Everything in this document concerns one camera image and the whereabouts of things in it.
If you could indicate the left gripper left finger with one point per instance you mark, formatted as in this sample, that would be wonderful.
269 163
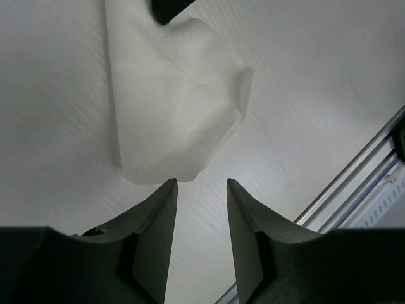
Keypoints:
124 260

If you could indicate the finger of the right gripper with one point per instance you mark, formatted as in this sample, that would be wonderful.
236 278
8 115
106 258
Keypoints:
164 11

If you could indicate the white paper napkin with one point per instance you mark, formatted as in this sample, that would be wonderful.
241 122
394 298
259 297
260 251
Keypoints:
179 90

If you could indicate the aluminium mounting rail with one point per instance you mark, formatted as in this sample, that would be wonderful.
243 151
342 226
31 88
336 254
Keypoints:
338 203

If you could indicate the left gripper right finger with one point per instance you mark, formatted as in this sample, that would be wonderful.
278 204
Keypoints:
278 261

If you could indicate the white slotted cable duct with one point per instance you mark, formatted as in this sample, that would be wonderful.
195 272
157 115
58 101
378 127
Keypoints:
379 202

